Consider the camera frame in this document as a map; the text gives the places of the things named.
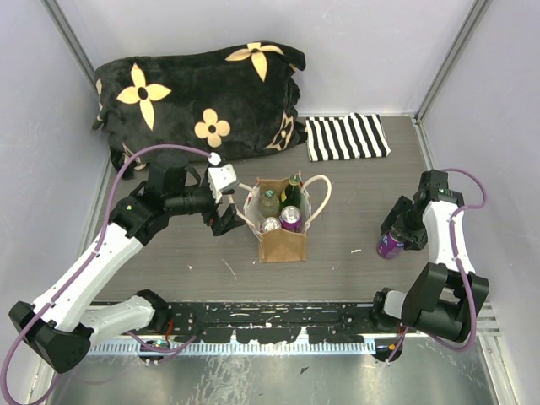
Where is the purple Fanta can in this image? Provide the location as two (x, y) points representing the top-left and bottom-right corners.
(376, 229), (405, 259)
(279, 206), (302, 233)

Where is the red Coke can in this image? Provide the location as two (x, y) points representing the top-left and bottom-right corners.
(260, 217), (282, 234)

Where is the clear glass Chang bottle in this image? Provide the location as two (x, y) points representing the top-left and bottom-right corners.
(258, 188), (280, 218)

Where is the burlap watermelon canvas bag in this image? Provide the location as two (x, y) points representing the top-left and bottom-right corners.
(239, 174), (332, 263)

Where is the green Perrier glass bottle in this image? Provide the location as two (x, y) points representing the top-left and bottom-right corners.
(279, 174), (302, 208)

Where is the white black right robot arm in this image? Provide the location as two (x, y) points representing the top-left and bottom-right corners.
(370, 169), (489, 351)

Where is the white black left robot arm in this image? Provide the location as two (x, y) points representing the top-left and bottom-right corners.
(9, 152), (243, 374)

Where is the black white striped cloth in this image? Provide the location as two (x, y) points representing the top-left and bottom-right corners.
(305, 113), (391, 162)

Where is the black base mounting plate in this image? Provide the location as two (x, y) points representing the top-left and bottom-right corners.
(120, 300), (421, 343)

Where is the black floral plush blanket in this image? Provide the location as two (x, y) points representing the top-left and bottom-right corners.
(92, 40), (306, 168)

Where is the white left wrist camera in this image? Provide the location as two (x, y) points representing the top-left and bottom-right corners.
(208, 152), (240, 203)

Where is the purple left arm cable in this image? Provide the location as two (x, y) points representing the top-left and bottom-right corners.
(0, 143), (220, 405)

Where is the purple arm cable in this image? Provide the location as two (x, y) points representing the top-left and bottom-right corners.
(386, 168), (489, 364)
(0, 143), (220, 405)

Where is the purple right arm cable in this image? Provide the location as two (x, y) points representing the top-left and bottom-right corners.
(386, 168), (489, 364)

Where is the aluminium slotted rail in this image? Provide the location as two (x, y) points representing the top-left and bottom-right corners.
(89, 339), (376, 356)

